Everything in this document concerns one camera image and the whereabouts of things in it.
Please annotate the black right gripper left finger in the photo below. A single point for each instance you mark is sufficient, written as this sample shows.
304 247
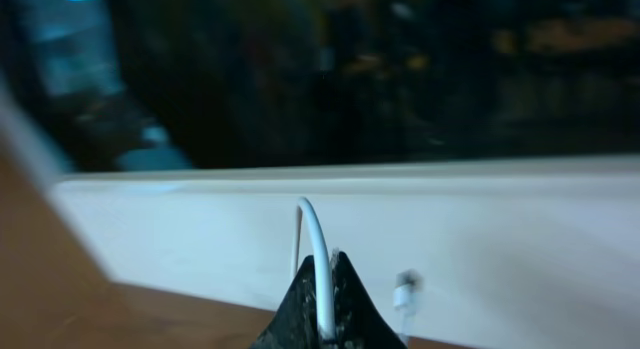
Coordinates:
294 325

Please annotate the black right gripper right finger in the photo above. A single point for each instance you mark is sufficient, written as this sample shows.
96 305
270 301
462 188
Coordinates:
359 325

